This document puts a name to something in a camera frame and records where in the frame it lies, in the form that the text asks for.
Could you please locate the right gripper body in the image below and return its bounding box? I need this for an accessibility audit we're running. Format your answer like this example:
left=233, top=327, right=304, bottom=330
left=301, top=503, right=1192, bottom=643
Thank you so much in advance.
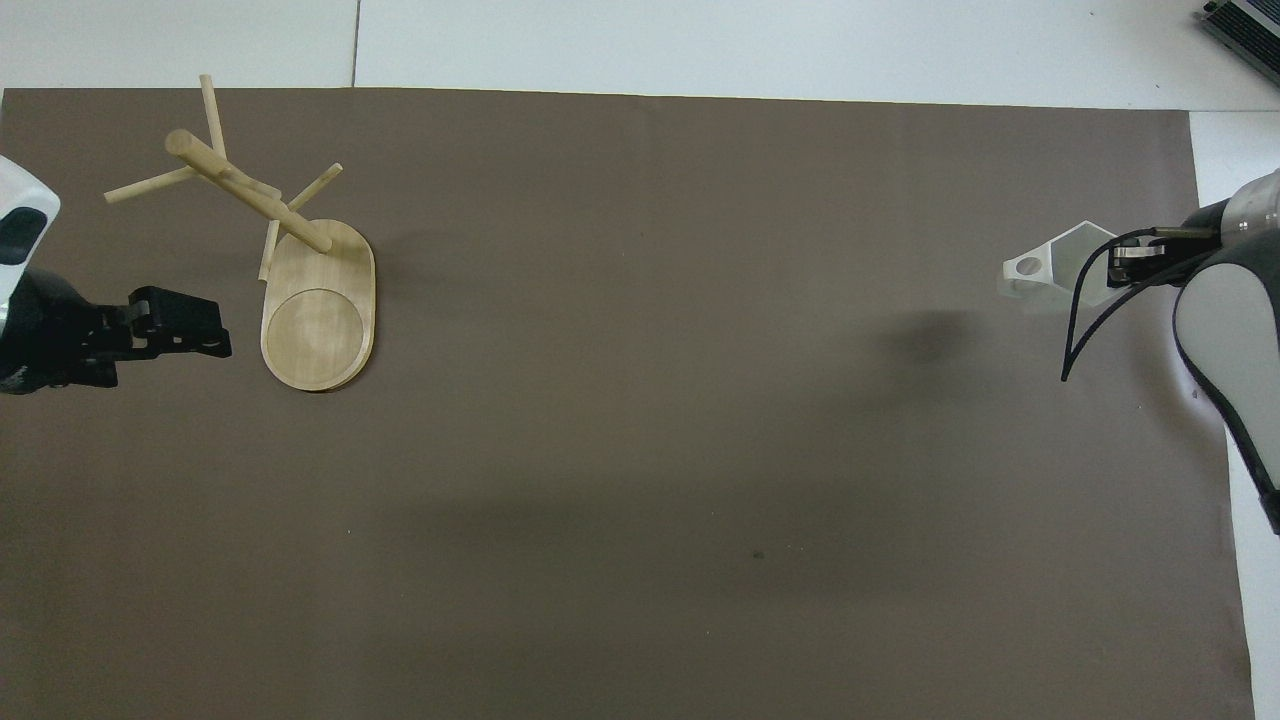
left=1142, top=200, right=1234, bottom=291

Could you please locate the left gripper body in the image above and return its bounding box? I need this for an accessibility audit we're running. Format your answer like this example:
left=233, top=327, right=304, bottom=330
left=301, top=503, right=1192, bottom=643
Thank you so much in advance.
left=0, top=267, right=123, bottom=397

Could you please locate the translucent white hexagonal cup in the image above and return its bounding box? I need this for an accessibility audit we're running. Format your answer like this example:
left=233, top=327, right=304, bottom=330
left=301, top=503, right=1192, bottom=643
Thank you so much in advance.
left=1002, top=221, right=1136, bottom=313

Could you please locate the wooden cup rack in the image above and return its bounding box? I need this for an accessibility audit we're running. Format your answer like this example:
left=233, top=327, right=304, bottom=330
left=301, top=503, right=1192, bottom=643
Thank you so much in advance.
left=103, top=74, right=377, bottom=393

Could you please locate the grey metal box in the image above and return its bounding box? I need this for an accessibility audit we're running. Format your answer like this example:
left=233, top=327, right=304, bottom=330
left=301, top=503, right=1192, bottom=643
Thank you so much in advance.
left=1200, top=0, right=1280, bottom=60

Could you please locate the black cable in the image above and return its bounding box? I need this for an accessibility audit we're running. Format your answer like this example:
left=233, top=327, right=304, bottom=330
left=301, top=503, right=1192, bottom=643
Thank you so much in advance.
left=1060, top=228, right=1163, bottom=384

